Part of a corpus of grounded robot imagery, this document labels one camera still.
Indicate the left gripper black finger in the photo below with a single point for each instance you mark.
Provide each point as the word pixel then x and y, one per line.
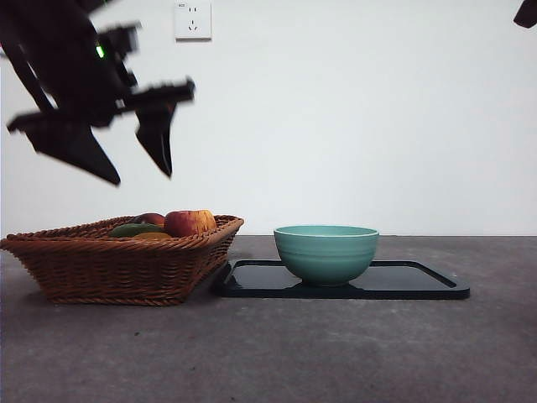
pixel 71 151
pixel 157 134

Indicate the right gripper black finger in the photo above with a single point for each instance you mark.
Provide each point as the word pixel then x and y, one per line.
pixel 529 12

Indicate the orange-brown kiwi fruit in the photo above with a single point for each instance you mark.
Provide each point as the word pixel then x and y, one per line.
pixel 153 236

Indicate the teal ceramic bowl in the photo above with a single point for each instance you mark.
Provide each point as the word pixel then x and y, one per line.
pixel 327 256

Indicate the dark red fruit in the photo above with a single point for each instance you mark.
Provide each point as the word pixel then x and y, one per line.
pixel 150 219

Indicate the red and yellow apple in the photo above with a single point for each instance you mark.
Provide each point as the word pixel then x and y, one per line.
pixel 186 223

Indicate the green fruit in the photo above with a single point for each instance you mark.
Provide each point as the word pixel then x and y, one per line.
pixel 130 230

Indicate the brown wicker basket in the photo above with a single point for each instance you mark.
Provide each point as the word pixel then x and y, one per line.
pixel 113 268

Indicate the black rectangular tray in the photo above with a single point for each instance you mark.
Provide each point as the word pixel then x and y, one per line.
pixel 260 281

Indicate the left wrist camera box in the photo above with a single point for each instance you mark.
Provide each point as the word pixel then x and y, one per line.
pixel 121 42

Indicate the white wall socket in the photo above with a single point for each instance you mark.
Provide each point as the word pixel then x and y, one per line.
pixel 193 21

